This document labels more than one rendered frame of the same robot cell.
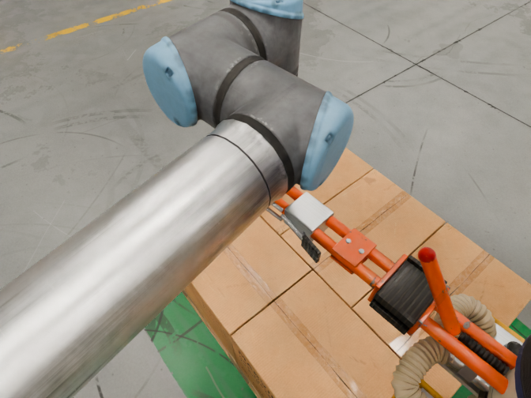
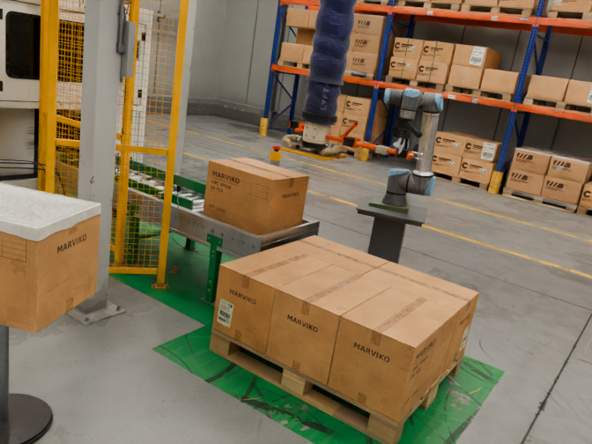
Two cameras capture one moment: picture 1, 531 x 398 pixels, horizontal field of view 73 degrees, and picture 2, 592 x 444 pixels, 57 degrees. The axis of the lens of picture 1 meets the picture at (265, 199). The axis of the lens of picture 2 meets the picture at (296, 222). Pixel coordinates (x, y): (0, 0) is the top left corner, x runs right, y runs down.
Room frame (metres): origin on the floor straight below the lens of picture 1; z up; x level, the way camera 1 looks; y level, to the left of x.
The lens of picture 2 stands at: (3.41, -1.56, 1.68)
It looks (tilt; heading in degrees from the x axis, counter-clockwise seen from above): 16 degrees down; 162
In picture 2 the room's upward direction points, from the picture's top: 9 degrees clockwise
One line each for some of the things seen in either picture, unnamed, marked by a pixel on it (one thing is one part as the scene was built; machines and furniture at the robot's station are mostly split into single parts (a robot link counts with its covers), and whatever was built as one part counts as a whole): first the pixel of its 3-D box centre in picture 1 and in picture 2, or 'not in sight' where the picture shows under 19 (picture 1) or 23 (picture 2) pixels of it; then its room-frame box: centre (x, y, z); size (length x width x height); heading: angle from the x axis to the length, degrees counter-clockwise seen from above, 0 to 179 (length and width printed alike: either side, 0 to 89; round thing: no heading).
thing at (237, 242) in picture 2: not in sight; (139, 204); (-0.71, -1.45, 0.50); 2.31 x 0.05 x 0.19; 39
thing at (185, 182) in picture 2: not in sight; (167, 174); (-1.36, -1.21, 0.60); 1.60 x 0.10 x 0.09; 39
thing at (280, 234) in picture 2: not in sight; (291, 232); (-0.01, -0.45, 0.58); 0.70 x 0.03 x 0.06; 129
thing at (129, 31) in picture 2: not in sight; (120, 48); (-0.01, -1.63, 1.62); 0.20 x 0.05 x 0.30; 39
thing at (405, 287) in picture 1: (407, 294); (351, 142); (0.23, -0.23, 1.27); 0.10 x 0.08 x 0.06; 134
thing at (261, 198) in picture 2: not in sight; (255, 195); (-0.29, -0.67, 0.75); 0.60 x 0.40 x 0.40; 38
